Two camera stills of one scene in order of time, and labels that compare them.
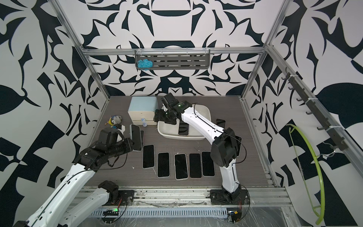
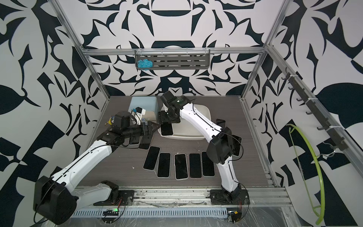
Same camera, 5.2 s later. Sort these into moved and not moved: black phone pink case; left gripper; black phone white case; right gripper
Moved: left gripper
Not moved: black phone pink case; right gripper; black phone white case
